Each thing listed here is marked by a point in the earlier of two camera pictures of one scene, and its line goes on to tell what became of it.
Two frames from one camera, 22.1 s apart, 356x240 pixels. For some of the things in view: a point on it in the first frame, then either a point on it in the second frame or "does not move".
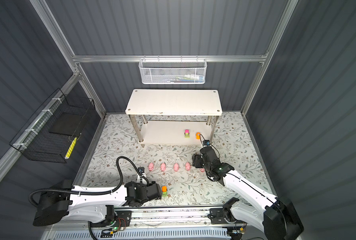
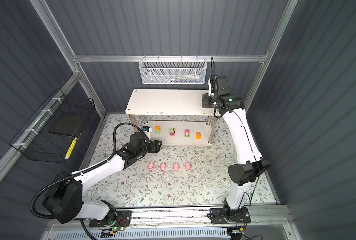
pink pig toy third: (176, 167) does not move
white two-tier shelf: (144, 102) does not move
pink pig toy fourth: (188, 166) does not move
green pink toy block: (187, 133) does not move
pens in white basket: (186, 78) does not move
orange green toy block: (164, 191) → (157, 129)
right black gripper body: (199, 162) → (207, 101)
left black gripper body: (150, 185) → (152, 147)
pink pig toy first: (151, 166) does not move
